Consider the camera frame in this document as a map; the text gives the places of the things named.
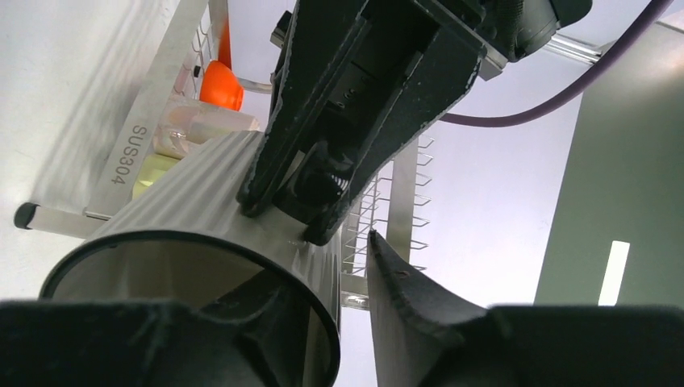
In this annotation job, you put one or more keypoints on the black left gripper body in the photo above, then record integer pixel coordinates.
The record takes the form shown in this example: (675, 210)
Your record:
(395, 30)

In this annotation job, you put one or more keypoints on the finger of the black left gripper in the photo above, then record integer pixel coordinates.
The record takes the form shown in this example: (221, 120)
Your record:
(430, 84)
(319, 40)

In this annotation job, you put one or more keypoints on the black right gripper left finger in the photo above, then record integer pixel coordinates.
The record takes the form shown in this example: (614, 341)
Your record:
(254, 335)

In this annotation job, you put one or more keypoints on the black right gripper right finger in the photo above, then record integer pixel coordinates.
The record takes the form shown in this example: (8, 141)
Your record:
(424, 335)

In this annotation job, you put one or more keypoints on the orange plastic bowl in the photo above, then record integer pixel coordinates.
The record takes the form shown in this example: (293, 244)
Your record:
(220, 86)

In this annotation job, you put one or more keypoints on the small clear glass cup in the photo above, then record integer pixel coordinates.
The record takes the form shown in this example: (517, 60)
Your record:
(185, 240)

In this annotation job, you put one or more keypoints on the stainless steel dish rack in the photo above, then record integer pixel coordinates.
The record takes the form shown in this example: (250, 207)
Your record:
(189, 44)

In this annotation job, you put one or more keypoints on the translucent pink glass mug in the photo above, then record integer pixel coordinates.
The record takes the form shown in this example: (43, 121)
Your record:
(187, 123)

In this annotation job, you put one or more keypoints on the pale yellow ceramic mug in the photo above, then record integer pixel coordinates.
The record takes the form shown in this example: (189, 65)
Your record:
(153, 168)

